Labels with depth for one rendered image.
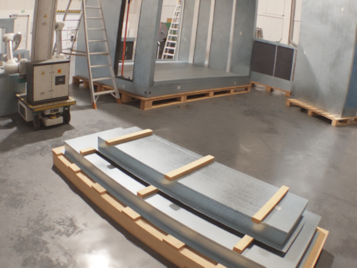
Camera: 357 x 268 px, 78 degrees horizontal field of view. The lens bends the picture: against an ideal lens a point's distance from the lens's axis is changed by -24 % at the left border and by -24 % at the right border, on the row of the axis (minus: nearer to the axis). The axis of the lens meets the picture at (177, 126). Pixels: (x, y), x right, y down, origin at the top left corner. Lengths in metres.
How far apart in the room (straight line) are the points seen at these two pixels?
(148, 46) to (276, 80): 4.54
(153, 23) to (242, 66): 3.56
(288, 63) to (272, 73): 0.60
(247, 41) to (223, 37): 0.73
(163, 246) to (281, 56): 6.93
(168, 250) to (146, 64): 3.32
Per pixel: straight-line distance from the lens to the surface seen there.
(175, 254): 1.59
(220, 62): 7.66
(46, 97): 3.53
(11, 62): 3.93
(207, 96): 5.69
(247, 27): 7.29
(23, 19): 14.27
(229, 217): 1.57
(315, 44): 6.59
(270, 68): 8.02
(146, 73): 4.42
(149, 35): 4.39
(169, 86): 4.76
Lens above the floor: 1.23
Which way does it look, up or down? 19 degrees down
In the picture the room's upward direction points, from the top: 6 degrees clockwise
